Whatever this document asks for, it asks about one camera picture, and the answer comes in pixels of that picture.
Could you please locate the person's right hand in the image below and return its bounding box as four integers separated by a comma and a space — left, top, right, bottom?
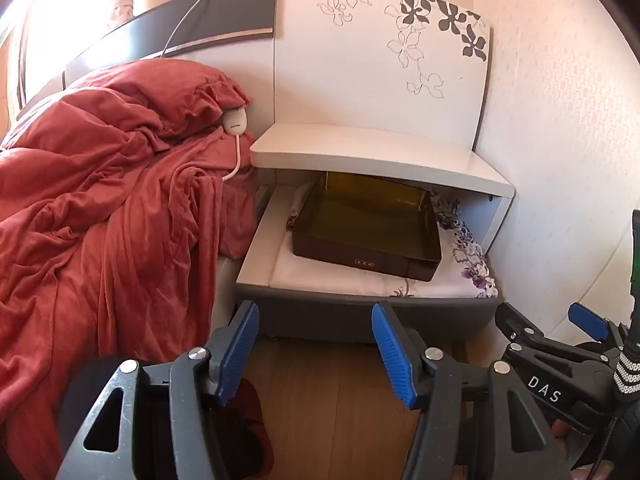
551, 419, 618, 480

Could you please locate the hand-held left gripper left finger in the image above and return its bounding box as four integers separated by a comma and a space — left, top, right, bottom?
55, 300, 261, 480

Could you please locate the red pillow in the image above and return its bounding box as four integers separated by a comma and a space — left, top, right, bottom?
65, 58, 253, 141

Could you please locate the white corded controller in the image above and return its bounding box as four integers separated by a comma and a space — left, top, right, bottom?
222, 106, 249, 137

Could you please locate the red slipper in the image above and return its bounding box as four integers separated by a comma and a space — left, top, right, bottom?
210, 377, 275, 478

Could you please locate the white nightstand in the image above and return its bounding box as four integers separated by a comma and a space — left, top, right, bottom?
235, 122, 516, 346

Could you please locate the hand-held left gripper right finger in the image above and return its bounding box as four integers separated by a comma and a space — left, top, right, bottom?
371, 301, 573, 480

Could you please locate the red blanket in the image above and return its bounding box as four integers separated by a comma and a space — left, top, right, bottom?
0, 85, 258, 480

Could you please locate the person's right forearm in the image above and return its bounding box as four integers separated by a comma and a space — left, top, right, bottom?
597, 342, 640, 480

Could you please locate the white cord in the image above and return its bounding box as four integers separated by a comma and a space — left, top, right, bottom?
161, 0, 262, 57
220, 132, 247, 182

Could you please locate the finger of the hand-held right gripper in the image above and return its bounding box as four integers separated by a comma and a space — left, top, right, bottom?
495, 302, 548, 356
568, 302, 632, 348

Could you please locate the white floral wall panel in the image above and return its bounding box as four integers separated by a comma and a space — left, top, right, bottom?
272, 0, 493, 153

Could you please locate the grey and white headboard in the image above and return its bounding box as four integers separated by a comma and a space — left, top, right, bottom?
15, 0, 278, 126

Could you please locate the white floral cloth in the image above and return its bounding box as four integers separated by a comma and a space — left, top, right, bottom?
270, 182, 501, 298

